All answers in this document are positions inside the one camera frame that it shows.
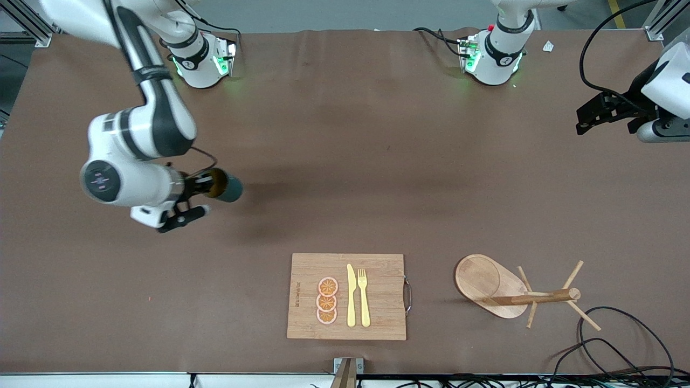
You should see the dark green cup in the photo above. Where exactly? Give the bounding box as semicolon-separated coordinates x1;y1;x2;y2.
208;168;244;203

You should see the right arm base connector block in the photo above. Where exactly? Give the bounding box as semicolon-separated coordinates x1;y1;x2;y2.
213;37;238;77

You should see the left arm base connector block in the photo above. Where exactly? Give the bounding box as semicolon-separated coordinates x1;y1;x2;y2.
458;35;481;73

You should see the wooden mug rack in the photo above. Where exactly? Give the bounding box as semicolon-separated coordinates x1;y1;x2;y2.
454;254;602;331

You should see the yellow plastic knife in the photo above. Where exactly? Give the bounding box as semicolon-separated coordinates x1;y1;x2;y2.
347;264;357;328

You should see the yellow plastic fork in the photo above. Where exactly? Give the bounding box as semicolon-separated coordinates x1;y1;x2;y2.
358;268;371;328

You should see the bamboo cutting board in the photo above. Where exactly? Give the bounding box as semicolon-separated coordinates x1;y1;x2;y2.
287;253;413;341

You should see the aluminium frame profile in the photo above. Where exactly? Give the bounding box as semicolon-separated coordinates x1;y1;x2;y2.
0;0;54;48
644;0;690;41

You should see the right arm base black cable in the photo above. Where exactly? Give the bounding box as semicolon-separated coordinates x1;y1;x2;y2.
178;0;242;44

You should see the arm base black cable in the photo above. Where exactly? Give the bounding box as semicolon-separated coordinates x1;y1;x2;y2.
178;0;242;44
412;27;467;57

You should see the left arm base black cable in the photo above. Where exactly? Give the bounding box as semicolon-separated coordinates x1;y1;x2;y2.
412;27;467;57

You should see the black floor cable large loop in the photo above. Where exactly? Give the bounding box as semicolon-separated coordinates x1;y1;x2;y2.
578;306;675;386

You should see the black floor cable small loop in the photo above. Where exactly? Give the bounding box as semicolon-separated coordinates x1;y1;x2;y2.
547;338;656;386

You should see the metal bracket with wood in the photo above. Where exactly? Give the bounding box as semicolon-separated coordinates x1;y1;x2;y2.
330;357;364;388

